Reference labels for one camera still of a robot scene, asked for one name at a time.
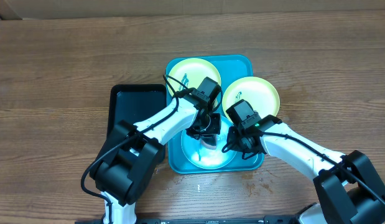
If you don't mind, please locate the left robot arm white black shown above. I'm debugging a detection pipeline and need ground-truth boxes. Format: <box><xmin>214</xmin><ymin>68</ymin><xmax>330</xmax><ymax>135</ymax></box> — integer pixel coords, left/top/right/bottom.
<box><xmin>82</xmin><ymin>87</ymin><xmax>221</xmax><ymax>223</ymax></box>

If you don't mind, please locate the teal plastic tray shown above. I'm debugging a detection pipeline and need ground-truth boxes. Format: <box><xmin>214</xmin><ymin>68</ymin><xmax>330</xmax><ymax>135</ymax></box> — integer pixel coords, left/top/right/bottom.
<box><xmin>165</xmin><ymin>55</ymin><xmax>264</xmax><ymax>174</ymax></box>

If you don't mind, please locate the round sponge scrubber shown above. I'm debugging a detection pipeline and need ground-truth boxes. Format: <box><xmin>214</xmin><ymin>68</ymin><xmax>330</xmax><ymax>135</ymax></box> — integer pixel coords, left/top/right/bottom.
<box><xmin>200</xmin><ymin>134</ymin><xmax>217</xmax><ymax>150</ymax></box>

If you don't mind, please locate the light blue plate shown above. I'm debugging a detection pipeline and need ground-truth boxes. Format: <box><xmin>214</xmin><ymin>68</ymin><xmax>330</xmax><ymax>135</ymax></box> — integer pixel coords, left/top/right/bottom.
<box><xmin>181</xmin><ymin>116</ymin><xmax>236</xmax><ymax>170</ymax></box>

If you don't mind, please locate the black plastic tray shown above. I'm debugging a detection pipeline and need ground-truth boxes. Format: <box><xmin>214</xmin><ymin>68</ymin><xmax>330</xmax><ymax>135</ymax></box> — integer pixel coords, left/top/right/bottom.
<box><xmin>106</xmin><ymin>83</ymin><xmax>168</xmax><ymax>164</ymax></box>

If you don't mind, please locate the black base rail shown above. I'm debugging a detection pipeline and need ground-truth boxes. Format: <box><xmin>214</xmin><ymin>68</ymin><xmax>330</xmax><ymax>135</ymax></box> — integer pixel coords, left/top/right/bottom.
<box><xmin>74</xmin><ymin>214</ymin><xmax>305</xmax><ymax>224</ymax></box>

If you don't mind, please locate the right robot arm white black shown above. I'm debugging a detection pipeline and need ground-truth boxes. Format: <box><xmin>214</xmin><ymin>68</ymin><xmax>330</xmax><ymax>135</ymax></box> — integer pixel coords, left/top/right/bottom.
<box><xmin>222</xmin><ymin>115</ymin><xmax>385</xmax><ymax>223</ymax></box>

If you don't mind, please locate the yellow plate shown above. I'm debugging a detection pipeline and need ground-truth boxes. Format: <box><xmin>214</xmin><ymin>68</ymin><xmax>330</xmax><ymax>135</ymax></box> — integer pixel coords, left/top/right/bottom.
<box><xmin>166</xmin><ymin>58</ymin><xmax>221</xmax><ymax>88</ymax></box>
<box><xmin>222</xmin><ymin>77</ymin><xmax>280</xmax><ymax>120</ymax></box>

